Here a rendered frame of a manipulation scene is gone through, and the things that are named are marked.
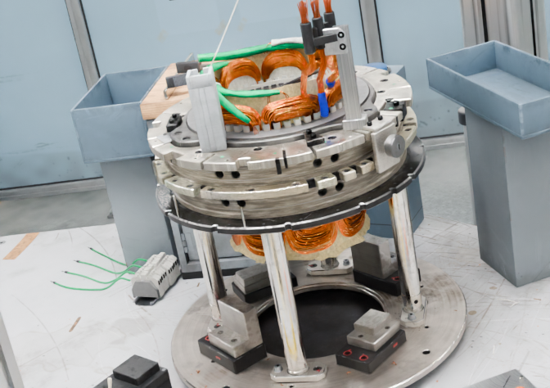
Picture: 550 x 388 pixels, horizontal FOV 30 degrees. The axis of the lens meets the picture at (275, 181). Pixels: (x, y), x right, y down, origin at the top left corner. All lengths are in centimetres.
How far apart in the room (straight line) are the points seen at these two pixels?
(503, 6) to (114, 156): 61
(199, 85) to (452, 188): 253
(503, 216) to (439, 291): 13
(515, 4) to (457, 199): 200
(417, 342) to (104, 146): 54
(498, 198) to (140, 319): 53
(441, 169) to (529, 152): 241
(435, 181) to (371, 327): 243
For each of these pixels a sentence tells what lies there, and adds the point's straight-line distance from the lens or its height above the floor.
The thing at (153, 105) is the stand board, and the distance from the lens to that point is 145.
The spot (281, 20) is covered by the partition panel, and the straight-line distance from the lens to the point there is 354.
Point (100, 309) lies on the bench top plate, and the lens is 155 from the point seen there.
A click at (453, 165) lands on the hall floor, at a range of 376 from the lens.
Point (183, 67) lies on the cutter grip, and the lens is 151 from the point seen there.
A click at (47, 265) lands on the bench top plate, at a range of 173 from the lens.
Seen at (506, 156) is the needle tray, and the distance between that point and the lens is 133.
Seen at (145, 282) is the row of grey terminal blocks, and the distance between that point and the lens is 151.
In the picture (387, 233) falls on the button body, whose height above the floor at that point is 79.
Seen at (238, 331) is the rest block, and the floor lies 84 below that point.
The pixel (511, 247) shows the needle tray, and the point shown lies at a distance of 138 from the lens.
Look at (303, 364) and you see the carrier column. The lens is 123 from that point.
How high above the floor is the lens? 149
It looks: 23 degrees down
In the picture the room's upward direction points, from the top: 11 degrees counter-clockwise
